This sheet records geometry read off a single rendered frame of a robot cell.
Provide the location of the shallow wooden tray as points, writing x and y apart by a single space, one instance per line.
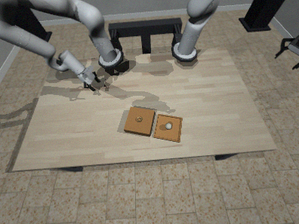
172 134

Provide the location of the white ball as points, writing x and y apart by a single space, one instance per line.
168 126

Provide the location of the brown wooden box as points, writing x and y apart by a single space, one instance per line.
139 121

